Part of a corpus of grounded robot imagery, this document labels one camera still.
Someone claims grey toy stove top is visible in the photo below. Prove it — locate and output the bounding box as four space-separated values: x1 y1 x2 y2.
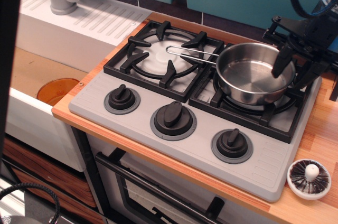
69 21 322 202

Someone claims black right stove knob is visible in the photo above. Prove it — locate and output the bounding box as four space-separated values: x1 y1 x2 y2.
211 128 254 164

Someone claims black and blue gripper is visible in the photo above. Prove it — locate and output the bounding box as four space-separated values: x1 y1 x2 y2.
263 16 337 89

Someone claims white oven door black handle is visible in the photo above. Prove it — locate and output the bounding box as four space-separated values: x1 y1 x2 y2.
95 148 225 223

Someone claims stainless steel pot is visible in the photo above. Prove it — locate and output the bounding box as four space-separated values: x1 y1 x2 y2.
166 43 296 106

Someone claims black stove knob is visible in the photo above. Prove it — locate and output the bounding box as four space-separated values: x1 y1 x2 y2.
150 101 197 141
104 84 141 115
211 128 254 164

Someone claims black right burner grate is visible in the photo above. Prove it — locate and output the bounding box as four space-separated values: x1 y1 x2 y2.
189 65 314 143

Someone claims black left burner grate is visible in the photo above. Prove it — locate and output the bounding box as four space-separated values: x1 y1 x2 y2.
104 21 225 102

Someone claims black middle stove knob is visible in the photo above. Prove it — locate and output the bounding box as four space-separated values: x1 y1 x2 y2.
150 101 197 141

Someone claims black left stove knob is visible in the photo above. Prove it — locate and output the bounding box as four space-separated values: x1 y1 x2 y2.
104 84 141 115

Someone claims wooden drawer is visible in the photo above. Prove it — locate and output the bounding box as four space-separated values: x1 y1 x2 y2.
3 137 91 201
12 167 105 223

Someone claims black burner grate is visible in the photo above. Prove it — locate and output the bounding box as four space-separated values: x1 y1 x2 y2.
104 21 225 102
189 65 314 143

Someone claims wooden drawer front upper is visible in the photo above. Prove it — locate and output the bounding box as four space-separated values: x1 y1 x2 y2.
3 137 91 201

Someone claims white brown toy mushroom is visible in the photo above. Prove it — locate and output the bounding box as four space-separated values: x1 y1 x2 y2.
286 159 332 201

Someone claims wooden drawer front lower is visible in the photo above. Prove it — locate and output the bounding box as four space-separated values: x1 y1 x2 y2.
12 167 105 223

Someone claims white toy sink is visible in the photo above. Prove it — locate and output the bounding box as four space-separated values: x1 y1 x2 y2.
5 0 150 172

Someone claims orange plastic drain disc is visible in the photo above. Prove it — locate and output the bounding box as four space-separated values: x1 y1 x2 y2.
36 78 79 106

